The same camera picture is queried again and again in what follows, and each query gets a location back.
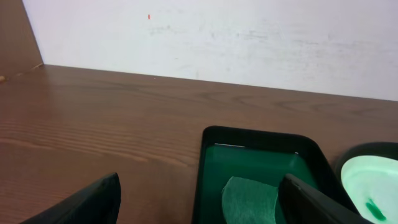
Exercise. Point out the green scrubbing sponge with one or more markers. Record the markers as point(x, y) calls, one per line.
point(246, 201)

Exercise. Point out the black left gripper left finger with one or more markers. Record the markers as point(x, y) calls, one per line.
point(97, 203)

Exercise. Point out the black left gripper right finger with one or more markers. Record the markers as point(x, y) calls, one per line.
point(301, 203)

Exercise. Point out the round black serving tray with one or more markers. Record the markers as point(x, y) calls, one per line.
point(381, 149)

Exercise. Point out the dark green rectangular tray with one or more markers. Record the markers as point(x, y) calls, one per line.
point(261, 156)

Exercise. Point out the mint green plate with stain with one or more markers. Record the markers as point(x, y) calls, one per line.
point(371, 183)

